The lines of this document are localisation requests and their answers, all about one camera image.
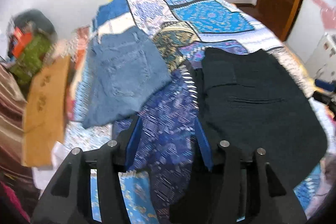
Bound black pants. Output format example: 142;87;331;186
169;48;328;224

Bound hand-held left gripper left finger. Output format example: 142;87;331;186
33;116;143;224

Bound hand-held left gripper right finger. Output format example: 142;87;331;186
196;119;307;224

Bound striped pink cloth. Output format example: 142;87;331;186
66;27;92;119

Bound grey plush pillow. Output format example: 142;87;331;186
14;10;55;35

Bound orange box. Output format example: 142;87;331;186
12;27;33;56

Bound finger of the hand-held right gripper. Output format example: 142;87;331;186
312;91;336;112
315;79;336;91

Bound blue jeans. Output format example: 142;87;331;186
83;25;172;128

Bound green fabric bag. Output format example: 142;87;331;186
10;34;54;85

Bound blue patchwork blanket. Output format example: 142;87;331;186
64;0;334;224

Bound cardboard box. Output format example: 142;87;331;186
21;56;72;167

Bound striped brown curtain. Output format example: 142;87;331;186
0;61;40;203

